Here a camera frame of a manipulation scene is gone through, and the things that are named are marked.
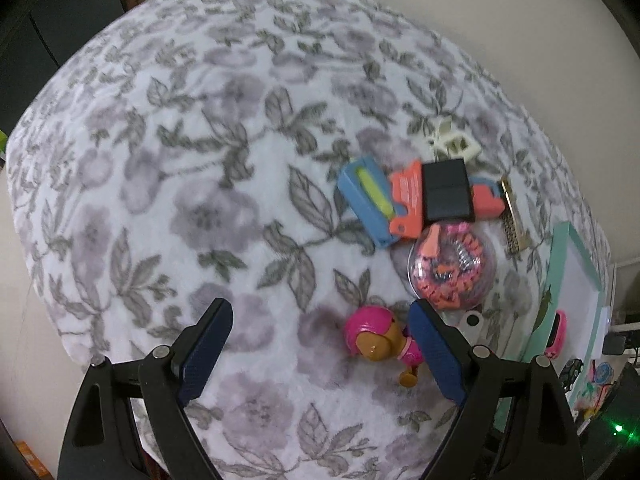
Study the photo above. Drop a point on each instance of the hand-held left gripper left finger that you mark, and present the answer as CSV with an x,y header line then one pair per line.
x,y
205,350

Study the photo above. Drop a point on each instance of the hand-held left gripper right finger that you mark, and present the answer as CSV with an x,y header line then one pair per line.
x,y
440,350

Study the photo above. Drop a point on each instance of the pink dog toy figure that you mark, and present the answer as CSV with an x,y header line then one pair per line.
x,y
380,337

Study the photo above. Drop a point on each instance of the clear round bead container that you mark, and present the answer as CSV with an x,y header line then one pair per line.
x,y
452,267

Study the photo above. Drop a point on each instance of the teal framed white board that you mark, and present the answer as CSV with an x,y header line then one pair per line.
x,y
575,285

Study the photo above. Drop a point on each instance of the gold metal box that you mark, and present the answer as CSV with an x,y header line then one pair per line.
x,y
512,215

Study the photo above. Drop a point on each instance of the orange plastic toy piece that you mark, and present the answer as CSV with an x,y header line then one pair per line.
x,y
407,200

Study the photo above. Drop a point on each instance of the salmon pink eraser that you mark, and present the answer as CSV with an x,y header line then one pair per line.
x,y
487,201

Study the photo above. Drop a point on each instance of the black box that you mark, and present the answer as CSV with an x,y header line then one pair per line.
x,y
445,190

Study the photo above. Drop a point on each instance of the blue card package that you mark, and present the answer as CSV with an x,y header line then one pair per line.
x,y
360,200

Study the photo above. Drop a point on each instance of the black toy car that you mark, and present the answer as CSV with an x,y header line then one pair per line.
x,y
570,372

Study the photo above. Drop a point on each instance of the black power adapter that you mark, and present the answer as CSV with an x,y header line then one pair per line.
x,y
616,344

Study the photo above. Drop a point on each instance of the magenta lighter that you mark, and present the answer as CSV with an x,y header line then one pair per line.
x,y
557,332

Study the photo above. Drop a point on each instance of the grey floral blanket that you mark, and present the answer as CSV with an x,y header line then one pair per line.
x,y
200,160

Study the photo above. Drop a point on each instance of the cream plastic clip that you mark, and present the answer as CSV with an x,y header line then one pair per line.
x,y
452,142

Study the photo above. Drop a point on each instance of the dark cabinet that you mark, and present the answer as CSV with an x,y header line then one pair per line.
x,y
45,35

